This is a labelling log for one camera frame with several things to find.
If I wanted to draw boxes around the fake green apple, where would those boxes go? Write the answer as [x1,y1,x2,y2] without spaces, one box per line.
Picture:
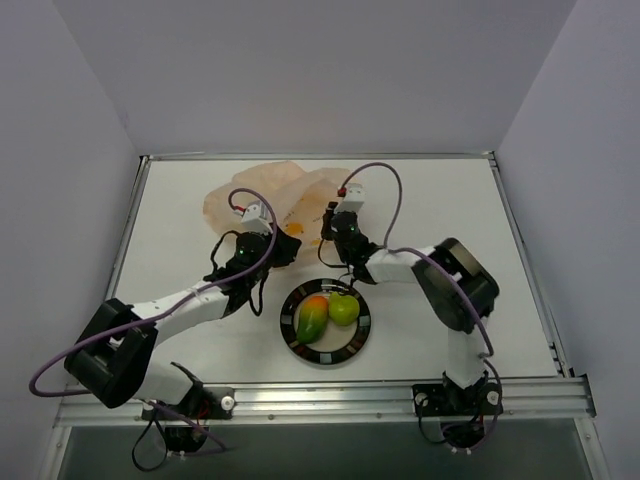
[328,292,360,327]

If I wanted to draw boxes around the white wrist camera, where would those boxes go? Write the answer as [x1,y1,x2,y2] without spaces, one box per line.
[335,183,366,213]
[241,200,273,235]

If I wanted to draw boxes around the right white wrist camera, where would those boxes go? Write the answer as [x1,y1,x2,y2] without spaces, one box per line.
[335,183,366,213]

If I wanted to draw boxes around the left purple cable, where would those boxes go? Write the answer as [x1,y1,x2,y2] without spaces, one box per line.
[28,187,279,396]

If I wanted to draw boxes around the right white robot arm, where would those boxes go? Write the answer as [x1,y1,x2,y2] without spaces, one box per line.
[321,201,499,413]

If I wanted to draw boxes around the fake mango orange green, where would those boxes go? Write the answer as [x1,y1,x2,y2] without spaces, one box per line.
[296,296,329,344]

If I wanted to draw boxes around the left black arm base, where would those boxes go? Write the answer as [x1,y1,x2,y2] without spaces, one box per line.
[141,389,235,457]

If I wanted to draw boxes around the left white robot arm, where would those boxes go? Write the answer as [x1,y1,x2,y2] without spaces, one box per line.
[64,230,301,419]

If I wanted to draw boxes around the orange translucent plastic bag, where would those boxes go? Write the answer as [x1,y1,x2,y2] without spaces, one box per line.
[203,161,350,267]

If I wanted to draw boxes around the purple cable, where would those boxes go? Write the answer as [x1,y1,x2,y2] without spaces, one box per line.
[339,162,496,359]
[28,187,279,396]

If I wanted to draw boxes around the dark rimmed beige plate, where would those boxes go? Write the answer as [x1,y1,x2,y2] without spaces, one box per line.
[279,278,372,368]

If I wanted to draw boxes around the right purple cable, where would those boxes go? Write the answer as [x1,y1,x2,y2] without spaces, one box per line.
[339,162,496,359]

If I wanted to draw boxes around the aluminium front rail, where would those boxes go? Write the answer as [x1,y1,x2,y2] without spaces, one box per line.
[54,377,596,427]

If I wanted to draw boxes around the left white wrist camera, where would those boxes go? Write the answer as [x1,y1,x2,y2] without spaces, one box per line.
[241,200,273,235]

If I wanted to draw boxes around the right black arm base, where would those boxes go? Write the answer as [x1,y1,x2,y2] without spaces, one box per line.
[412,379,504,455]

